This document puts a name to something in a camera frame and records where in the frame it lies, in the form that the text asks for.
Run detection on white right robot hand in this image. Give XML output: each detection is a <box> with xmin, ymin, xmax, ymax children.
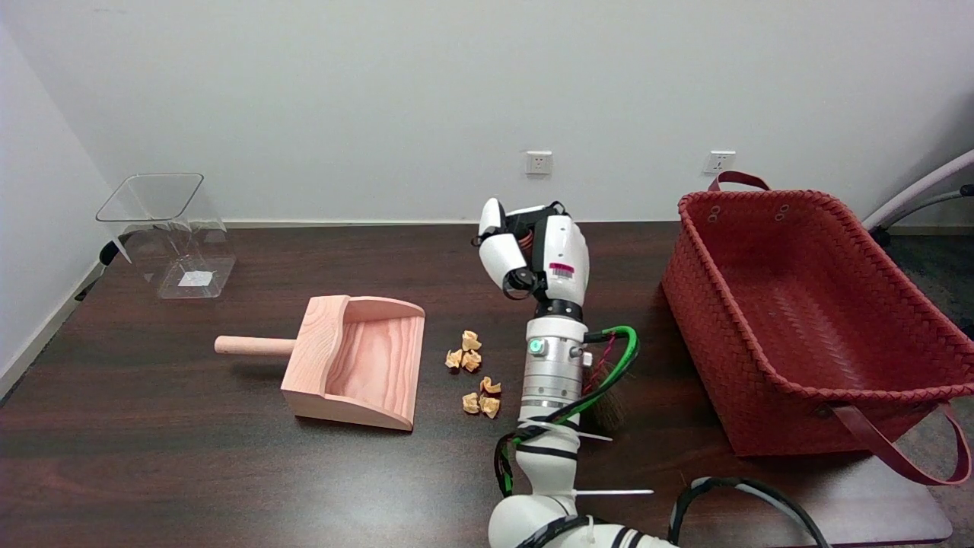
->
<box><xmin>476</xmin><ymin>198</ymin><xmax>591</xmax><ymax>322</ymax></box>

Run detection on brown bristle hand broom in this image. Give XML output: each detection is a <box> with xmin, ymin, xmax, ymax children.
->
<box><xmin>517</xmin><ymin>225</ymin><xmax>632</xmax><ymax>435</ymax></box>

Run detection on wooden dustpan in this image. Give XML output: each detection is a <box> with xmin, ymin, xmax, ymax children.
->
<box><xmin>214</xmin><ymin>295</ymin><xmax>426</xmax><ymax>432</ymax></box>

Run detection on red woven basket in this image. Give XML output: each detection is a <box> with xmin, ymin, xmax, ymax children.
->
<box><xmin>660</xmin><ymin>171</ymin><xmax>974</xmax><ymax>486</ymax></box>

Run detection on pink curved tube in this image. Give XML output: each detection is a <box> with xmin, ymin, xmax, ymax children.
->
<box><xmin>864</xmin><ymin>149</ymin><xmax>974</xmax><ymax>229</ymax></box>

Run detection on clear plastic container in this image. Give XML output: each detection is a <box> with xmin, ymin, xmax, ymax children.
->
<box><xmin>96</xmin><ymin>173</ymin><xmax>237</xmax><ymax>300</ymax></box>

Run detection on grey pad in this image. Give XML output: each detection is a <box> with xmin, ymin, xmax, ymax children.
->
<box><xmin>685</xmin><ymin>453</ymin><xmax>953</xmax><ymax>547</ymax></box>

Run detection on green and black cable bundle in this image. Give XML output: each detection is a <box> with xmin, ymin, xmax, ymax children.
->
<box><xmin>494</xmin><ymin>326</ymin><xmax>641</xmax><ymax>499</ymax></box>

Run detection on black sleeved cable loop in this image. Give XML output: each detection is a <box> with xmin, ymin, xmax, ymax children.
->
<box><xmin>668</xmin><ymin>476</ymin><xmax>830</xmax><ymax>548</ymax></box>

